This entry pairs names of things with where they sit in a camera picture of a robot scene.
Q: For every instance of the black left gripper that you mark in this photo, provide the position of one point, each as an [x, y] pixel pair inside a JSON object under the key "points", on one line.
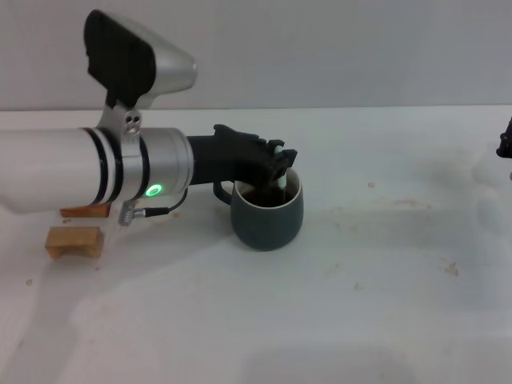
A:
{"points": [[228, 156]]}

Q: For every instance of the grey ceramic cup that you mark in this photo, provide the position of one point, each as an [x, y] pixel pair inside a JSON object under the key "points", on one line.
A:
{"points": [[266, 228]]}

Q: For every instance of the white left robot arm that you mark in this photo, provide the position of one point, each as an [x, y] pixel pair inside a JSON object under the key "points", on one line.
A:
{"points": [[48, 168]]}

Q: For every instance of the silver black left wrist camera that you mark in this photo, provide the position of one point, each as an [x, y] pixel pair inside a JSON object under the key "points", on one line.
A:
{"points": [[124, 60]]}

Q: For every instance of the dark coffee liquid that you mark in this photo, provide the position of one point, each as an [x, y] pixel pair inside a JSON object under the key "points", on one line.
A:
{"points": [[256, 198]]}

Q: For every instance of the reddish brown wooden block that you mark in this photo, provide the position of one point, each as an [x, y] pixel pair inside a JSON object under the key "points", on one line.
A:
{"points": [[88, 210]]}

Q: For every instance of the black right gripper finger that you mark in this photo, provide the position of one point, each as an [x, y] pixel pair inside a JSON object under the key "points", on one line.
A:
{"points": [[506, 148]]}

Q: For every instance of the silver camera mount bracket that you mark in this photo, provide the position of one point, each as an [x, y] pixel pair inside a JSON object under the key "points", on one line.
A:
{"points": [[131, 124]]}

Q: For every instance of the light wooden block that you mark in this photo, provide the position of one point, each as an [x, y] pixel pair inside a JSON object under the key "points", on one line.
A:
{"points": [[76, 240]]}

